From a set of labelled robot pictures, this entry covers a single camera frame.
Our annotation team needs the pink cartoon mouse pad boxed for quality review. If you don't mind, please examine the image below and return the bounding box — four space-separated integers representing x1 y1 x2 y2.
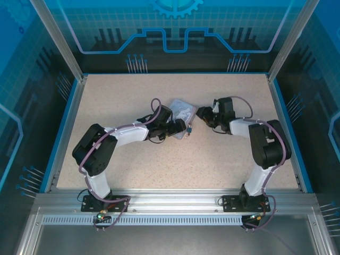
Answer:
168 98 198 140

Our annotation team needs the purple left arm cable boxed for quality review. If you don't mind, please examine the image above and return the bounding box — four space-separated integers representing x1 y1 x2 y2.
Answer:
79 98 163 232

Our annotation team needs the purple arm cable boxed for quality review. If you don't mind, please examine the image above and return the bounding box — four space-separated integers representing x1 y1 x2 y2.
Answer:
229 95 292 232
79 98 163 232

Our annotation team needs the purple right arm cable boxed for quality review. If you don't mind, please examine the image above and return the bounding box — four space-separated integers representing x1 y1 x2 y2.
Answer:
229 95 292 232

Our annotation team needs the aluminium front frame rail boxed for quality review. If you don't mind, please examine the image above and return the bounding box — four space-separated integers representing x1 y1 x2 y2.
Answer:
34 189 318 214

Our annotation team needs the blue aluminium right side rail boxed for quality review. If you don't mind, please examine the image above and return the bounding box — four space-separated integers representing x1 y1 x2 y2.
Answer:
266 74 314 193

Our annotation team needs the blue aluminium rail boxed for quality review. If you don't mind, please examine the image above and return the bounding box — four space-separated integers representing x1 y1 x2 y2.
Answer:
266 74 314 193
39 78 87 193

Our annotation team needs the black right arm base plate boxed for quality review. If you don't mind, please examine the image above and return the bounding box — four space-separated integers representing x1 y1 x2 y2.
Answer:
222 195 274 213

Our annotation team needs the slotted grey cable duct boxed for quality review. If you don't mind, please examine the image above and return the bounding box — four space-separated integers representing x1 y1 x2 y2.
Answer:
41 215 245 227

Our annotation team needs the aluminium right rear frame post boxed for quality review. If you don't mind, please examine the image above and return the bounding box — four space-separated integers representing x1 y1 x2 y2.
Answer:
266 0 321 82

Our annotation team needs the aluminium frame post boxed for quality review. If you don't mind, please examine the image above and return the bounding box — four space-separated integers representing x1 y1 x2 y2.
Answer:
266 0 321 82
29 0 87 82

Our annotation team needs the blue aluminium left side rail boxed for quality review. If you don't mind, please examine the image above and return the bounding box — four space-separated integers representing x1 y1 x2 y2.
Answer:
39 78 87 193

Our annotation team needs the right cable connector with LED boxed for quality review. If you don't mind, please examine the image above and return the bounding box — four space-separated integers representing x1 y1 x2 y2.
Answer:
248 212 266 223

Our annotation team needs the cable connector with led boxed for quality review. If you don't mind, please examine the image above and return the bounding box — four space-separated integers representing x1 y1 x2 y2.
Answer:
95 209 110 223
248 212 266 223

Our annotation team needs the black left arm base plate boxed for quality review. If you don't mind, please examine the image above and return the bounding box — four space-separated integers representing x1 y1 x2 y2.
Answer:
81 194 131 213

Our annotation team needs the left cable connector with LED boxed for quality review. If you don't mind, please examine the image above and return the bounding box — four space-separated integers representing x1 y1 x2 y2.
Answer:
95 209 110 223

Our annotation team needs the aluminium left rear frame post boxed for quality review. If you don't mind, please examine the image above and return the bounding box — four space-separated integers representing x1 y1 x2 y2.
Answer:
29 0 87 82

